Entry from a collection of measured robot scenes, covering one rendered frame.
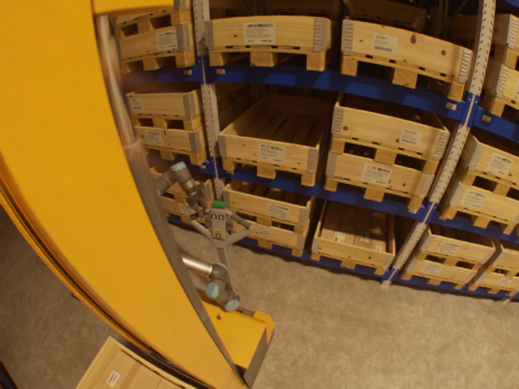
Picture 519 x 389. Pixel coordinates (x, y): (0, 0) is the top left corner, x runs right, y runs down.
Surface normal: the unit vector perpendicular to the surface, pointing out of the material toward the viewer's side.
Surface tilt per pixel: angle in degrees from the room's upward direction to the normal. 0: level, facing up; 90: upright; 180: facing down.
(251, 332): 0
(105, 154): 90
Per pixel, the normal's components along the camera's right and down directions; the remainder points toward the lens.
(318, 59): -0.36, 0.59
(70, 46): 0.93, 0.21
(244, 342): -0.02, -0.77
